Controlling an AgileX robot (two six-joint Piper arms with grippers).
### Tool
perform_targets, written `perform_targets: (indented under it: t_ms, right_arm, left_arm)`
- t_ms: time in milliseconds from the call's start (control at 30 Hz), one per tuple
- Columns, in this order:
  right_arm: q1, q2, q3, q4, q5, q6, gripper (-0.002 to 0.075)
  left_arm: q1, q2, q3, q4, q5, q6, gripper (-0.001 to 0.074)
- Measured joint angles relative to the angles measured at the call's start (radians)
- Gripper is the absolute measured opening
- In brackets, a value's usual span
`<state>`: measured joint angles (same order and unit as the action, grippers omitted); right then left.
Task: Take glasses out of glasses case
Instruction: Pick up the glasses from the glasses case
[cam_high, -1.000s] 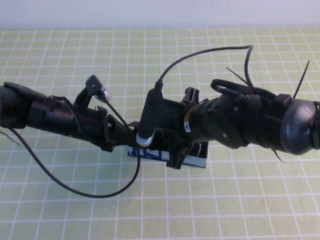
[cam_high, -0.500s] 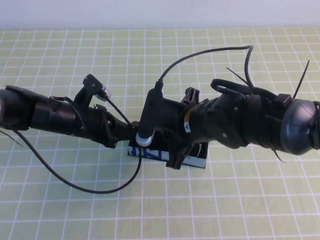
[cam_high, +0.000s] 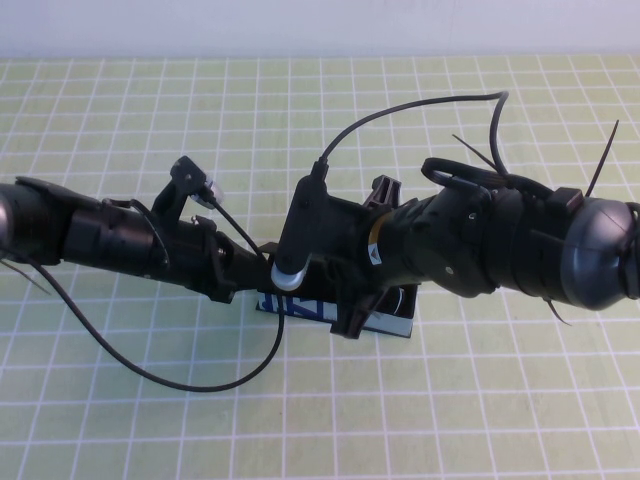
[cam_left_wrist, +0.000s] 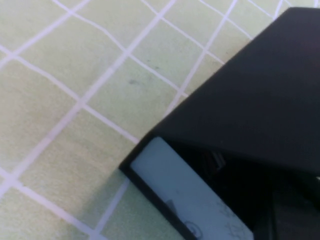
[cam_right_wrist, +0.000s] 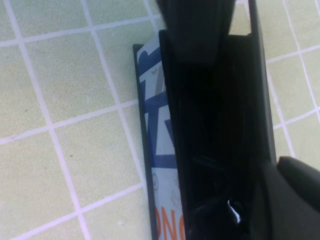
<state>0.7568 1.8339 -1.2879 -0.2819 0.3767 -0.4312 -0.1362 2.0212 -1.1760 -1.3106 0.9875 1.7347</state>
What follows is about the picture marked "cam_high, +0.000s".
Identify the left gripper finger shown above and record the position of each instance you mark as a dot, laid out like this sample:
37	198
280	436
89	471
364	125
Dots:
247	257
250	280

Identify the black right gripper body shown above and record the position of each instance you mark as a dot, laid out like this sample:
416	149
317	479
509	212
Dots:
350	235

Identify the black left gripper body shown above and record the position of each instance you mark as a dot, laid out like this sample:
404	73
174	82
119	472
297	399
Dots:
195	255

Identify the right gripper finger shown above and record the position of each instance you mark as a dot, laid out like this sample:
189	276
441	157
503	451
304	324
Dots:
385	192
352	322

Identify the black glasses case box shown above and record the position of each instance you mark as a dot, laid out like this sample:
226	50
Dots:
300	310

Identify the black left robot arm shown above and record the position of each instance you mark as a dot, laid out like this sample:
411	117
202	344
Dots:
100	235

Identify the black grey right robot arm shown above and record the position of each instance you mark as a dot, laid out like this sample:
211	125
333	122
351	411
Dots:
590	250

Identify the black zip tie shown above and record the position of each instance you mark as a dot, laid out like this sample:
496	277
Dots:
30	280
557	312
606	152
475	150

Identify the green white-grid tablecloth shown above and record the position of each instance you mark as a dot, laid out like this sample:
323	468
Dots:
150	440

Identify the right wrist camera black silver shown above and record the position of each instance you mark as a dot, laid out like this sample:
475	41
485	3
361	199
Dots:
300	225

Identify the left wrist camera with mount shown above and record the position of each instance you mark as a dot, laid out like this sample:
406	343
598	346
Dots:
185	172

